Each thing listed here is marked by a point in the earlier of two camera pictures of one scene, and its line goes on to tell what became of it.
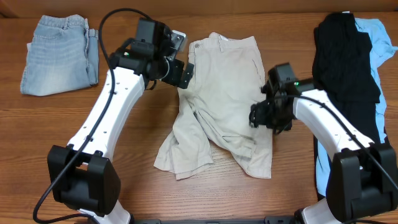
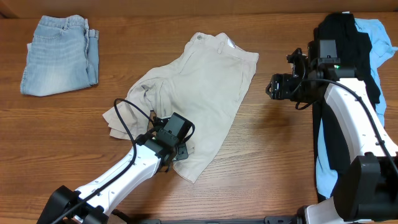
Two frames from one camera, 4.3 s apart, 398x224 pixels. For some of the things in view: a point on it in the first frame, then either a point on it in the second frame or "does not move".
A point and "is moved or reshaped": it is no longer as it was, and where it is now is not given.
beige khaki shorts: x=214 y=109 is moved or reshaped
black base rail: x=280 y=219 does not move
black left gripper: x=174 y=78 -> x=182 y=150
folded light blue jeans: x=62 y=55 does not move
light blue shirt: x=382 y=47 does not move
